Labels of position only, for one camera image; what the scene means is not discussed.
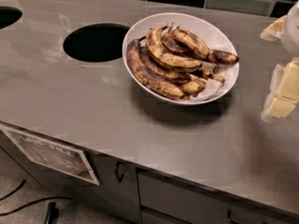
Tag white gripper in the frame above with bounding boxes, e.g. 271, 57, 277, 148
260, 1, 299, 123

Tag curved spotted banana top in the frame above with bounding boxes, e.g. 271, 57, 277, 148
146, 28, 202, 73

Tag dark banana far right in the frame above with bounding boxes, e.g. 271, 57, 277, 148
212, 50, 239, 64

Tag white bowl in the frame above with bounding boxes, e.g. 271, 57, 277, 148
122, 12, 239, 105

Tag white paper napkin in bowl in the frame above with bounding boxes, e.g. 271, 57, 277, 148
190, 79, 223, 103

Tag small banana piece front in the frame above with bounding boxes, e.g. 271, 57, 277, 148
179, 74, 206, 97

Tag spotted banana upper right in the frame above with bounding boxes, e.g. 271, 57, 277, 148
171, 27, 217, 63

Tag spotted banana second row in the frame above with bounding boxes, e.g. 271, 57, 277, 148
140, 47, 191, 84

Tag long spotted banana front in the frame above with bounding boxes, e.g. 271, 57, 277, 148
126, 39, 185, 100

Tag grey cabinet drawer front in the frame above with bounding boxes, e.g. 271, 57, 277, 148
137, 172, 299, 224

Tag landfill sign placard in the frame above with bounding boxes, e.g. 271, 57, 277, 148
1, 126, 100, 185

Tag black floor stand foot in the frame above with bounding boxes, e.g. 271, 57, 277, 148
44, 202, 59, 224

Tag black drawer handle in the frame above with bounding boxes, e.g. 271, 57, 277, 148
226, 210, 241, 224

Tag black cabinet door handle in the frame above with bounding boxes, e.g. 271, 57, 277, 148
114, 161, 124, 183

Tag black floor cable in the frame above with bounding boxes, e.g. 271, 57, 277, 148
0, 196, 74, 217
0, 179, 27, 202

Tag black floor cable upper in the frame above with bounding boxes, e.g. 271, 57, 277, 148
0, 179, 27, 202

